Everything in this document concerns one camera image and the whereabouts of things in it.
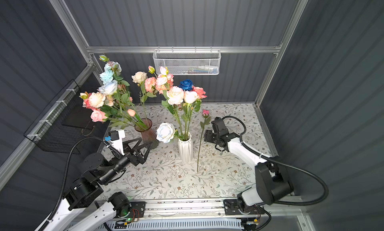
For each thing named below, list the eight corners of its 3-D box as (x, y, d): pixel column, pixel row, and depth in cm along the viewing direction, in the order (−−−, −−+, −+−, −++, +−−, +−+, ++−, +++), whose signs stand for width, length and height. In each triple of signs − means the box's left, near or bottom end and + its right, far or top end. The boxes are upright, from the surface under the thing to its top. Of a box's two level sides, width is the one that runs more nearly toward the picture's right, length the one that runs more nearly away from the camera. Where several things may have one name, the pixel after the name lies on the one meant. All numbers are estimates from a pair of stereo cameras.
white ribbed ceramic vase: (180, 162, 92) (177, 142, 74) (184, 151, 97) (182, 130, 78) (190, 164, 91) (189, 145, 72) (194, 153, 95) (193, 133, 77)
